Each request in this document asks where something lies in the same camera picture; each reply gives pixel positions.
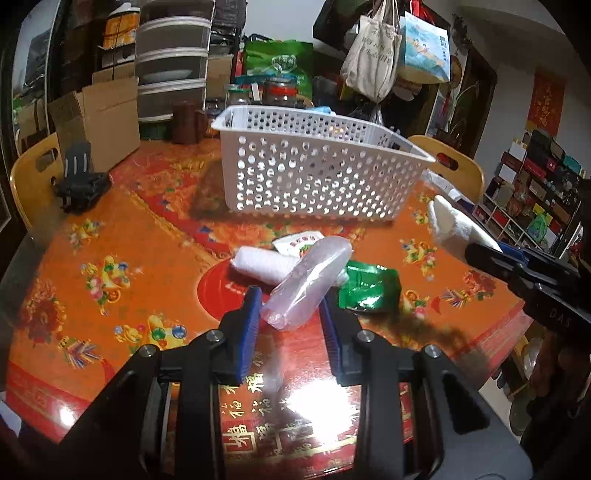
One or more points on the clear plastic bag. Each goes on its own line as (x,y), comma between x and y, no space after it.
(307,286)

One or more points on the green shopping bag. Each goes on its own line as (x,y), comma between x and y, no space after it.
(279,64)

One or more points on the shelf of assorted boxes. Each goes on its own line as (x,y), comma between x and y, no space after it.
(531,194)

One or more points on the white cloth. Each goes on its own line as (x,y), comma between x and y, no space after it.
(450,221)

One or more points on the glass jar with dark contents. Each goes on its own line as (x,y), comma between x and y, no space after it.
(280,92)

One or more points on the wooden chair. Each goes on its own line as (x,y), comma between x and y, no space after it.
(34,180)
(450,164)

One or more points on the small glass jar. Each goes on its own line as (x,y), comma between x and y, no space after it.
(237,96)

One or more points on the green foil packet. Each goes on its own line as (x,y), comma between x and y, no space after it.
(369,288)

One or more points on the blue printed paper bag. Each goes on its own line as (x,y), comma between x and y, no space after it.
(424,48)

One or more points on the grey plastic drawer unit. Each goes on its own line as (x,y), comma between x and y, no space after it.
(171,69)

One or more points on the beige canvas tote bag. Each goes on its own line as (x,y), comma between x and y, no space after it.
(371,57)

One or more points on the brown cardboard box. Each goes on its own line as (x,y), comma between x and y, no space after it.
(99,122)

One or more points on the brown ceramic cup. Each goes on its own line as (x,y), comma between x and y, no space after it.
(184,121)

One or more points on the white tissue packet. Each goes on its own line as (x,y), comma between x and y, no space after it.
(263,265)

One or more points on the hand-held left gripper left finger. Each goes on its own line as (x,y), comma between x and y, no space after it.
(247,330)

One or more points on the orange floral tablecloth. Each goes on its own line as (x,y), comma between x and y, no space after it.
(138,258)

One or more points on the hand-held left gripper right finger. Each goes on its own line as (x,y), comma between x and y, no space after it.
(333,344)

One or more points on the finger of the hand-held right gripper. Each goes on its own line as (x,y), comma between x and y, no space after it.
(494,261)

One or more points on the white perforated plastic basket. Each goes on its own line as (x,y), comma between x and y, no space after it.
(318,166)

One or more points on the red wall hanging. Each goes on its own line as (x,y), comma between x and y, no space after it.
(546,104)

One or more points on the small white printed packet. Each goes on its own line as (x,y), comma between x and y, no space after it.
(298,244)

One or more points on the black clamp device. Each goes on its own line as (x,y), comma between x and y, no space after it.
(81,177)

